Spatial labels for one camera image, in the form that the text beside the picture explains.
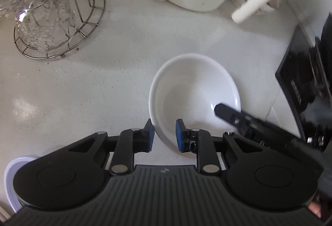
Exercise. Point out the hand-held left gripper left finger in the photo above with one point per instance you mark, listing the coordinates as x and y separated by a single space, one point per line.
150 139

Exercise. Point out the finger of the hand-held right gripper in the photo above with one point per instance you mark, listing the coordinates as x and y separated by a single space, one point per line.
228 114

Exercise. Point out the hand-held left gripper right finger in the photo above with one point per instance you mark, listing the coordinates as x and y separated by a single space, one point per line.
180 137

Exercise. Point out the white ceramic bowl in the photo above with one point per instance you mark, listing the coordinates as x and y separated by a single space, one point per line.
194 85

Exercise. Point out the black induction cooker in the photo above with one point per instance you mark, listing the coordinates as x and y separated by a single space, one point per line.
290 80

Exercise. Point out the white plate edge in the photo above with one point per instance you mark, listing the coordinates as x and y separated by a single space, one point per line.
10 184

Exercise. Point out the patterned glass cup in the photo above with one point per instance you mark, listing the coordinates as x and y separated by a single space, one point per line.
46 26

